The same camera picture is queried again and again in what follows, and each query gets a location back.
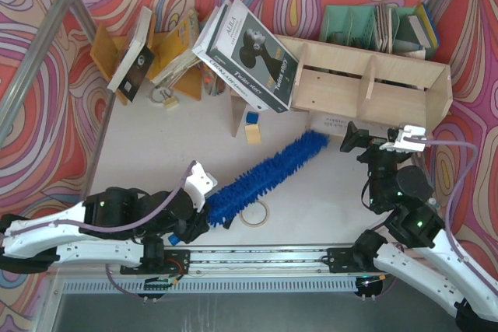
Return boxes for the blue microfiber duster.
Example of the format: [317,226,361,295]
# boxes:
[206,130,329,228]

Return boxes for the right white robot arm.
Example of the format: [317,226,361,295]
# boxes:
[329,122,497,331]

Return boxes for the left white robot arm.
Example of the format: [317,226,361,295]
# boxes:
[1,187,209,275]

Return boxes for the light wooden bookshelf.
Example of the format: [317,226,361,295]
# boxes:
[229,33,454,138]

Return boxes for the black detached gripper finger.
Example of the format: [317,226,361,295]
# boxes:
[223,220,233,229]

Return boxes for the yellow sticky note pad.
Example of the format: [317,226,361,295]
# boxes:
[244,124,261,145]

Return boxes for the small blue block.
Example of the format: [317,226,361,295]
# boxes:
[246,112,259,124]

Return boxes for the blue yellow book in organizer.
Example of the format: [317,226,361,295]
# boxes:
[408,3,440,57]

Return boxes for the teal file organizer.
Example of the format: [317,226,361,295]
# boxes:
[319,3,433,59]

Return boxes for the gold binder clip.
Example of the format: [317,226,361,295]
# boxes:
[162,91,179,109]

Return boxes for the pencil cup with pens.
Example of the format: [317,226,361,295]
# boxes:
[202,65,226,96]

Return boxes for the black white Twins story book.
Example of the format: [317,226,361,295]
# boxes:
[193,0,299,113]

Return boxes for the yellow books stack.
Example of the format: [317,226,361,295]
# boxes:
[150,9,200,87]

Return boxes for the white black paperback book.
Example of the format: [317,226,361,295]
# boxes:
[107,6,154,102]

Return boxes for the orange wooden book rack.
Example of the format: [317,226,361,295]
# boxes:
[90,13,202,104]

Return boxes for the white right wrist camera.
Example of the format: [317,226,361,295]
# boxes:
[379,124,426,153]

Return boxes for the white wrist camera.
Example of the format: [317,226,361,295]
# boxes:
[183,161,218,211]
[379,124,426,153]

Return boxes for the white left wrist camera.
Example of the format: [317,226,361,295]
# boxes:
[183,161,218,211]

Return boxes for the wooden tape ring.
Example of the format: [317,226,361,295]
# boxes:
[239,199,270,228]

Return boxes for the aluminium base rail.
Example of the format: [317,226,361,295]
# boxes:
[48,244,474,294]

